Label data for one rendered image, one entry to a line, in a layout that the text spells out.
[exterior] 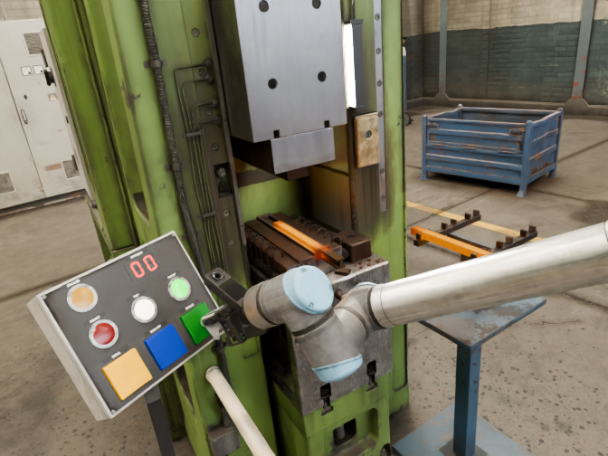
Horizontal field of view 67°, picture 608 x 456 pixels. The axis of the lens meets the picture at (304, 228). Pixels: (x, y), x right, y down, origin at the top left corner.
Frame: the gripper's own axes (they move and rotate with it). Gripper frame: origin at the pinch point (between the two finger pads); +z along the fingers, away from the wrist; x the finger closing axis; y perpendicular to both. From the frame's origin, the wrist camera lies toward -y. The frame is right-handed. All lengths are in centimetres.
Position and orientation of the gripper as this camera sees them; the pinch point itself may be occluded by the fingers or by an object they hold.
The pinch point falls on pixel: (204, 318)
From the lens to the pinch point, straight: 110.8
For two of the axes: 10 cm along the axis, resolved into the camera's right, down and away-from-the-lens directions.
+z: -6.6, 3.3, 6.7
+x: 5.7, -3.6, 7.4
